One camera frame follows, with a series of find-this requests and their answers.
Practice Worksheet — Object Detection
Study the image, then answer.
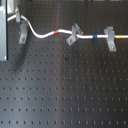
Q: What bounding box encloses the grey cable clip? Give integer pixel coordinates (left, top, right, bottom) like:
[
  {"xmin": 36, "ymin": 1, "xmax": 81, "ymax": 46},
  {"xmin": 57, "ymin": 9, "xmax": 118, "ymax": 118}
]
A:
[
  {"xmin": 104, "ymin": 26, "xmax": 116, "ymax": 52},
  {"xmin": 66, "ymin": 23, "xmax": 83, "ymax": 46},
  {"xmin": 19, "ymin": 22, "xmax": 28, "ymax": 44}
]

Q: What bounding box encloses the left grey cable clip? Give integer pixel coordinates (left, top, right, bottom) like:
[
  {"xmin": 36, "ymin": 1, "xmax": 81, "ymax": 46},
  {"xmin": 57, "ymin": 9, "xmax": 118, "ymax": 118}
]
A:
[{"xmin": 19, "ymin": 22, "xmax": 28, "ymax": 44}]

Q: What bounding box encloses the right grey cable clip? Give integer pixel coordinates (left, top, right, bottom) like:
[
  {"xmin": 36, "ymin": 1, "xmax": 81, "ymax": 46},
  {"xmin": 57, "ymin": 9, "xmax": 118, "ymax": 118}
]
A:
[{"xmin": 104, "ymin": 26, "xmax": 116, "ymax": 52}]

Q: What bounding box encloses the grey metal gripper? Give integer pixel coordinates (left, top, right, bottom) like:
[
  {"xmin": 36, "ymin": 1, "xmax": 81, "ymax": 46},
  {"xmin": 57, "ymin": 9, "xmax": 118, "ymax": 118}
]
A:
[{"xmin": 0, "ymin": 0, "xmax": 21, "ymax": 61}]

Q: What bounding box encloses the middle grey cable clip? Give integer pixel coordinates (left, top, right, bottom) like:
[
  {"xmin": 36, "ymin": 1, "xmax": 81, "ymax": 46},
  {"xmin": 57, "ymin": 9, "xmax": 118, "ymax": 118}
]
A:
[{"xmin": 66, "ymin": 23, "xmax": 83, "ymax": 46}]

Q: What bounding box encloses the white cable with colour bands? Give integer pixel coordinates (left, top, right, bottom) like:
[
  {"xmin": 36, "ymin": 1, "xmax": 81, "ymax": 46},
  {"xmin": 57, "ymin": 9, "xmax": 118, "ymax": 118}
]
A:
[{"xmin": 7, "ymin": 14, "xmax": 128, "ymax": 40}]

